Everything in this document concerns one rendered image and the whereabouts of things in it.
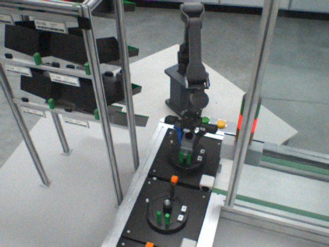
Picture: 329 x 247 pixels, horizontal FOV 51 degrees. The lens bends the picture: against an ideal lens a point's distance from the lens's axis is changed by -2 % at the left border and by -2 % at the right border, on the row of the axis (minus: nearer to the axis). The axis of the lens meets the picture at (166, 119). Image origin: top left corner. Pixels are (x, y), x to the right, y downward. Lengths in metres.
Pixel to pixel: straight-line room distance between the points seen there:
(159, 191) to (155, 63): 0.92
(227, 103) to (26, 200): 1.00
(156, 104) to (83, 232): 0.72
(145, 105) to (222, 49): 2.08
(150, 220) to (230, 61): 2.56
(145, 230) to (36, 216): 0.44
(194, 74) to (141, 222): 0.52
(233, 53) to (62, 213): 2.66
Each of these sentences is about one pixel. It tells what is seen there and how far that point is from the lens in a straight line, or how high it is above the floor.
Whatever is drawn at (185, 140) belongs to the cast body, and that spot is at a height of 1.09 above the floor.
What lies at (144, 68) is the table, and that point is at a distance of 1.95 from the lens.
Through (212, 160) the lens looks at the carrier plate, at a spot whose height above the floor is 0.97.
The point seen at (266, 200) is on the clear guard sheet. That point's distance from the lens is 1.20.
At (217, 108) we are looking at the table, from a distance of 1.71.
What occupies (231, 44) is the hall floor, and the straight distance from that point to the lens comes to 3.78.
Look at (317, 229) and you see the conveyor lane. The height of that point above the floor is 0.96.
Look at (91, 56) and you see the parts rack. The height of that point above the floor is 1.53.
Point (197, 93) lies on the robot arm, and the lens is 1.14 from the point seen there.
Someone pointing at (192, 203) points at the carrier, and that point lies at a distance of 1.23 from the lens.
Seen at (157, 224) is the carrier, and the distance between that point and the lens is 1.17.
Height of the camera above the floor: 2.01
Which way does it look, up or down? 45 degrees down
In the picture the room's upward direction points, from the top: 1 degrees counter-clockwise
